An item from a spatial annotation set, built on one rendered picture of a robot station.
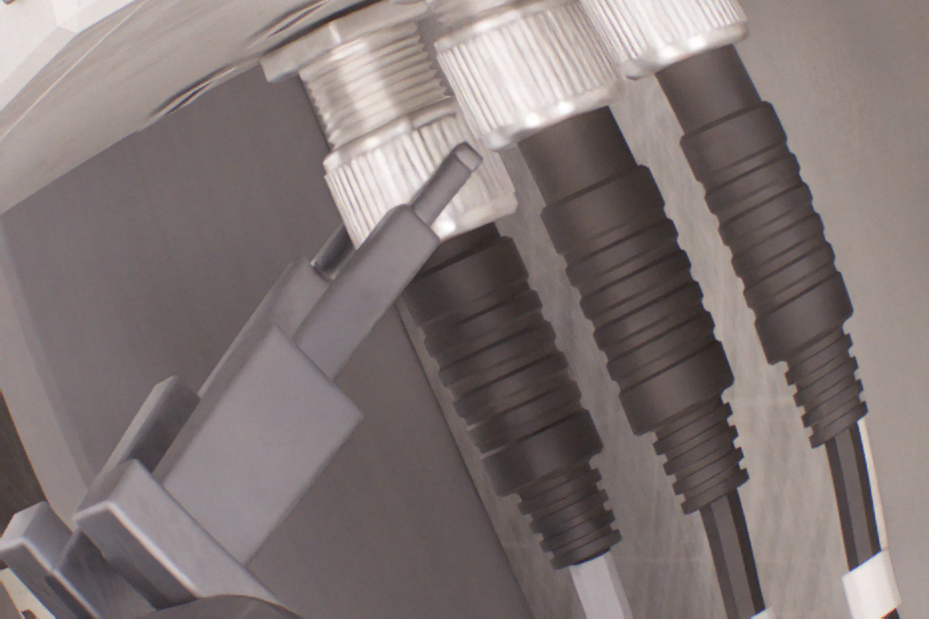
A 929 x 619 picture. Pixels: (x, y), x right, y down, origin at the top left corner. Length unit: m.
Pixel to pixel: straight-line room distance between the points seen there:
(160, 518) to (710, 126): 0.07
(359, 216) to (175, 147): 0.10
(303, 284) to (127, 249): 0.10
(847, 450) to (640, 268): 0.04
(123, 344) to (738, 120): 0.18
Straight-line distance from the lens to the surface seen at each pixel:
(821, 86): 0.65
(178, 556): 0.61
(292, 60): 0.65
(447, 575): 0.76
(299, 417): 0.63
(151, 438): 0.65
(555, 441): 0.65
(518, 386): 0.65
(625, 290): 0.62
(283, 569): 0.75
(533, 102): 0.62
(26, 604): 1.60
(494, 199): 0.65
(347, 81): 0.65
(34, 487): 1.63
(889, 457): 0.66
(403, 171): 0.65
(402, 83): 0.65
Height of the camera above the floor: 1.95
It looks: 42 degrees down
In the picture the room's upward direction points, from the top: 3 degrees counter-clockwise
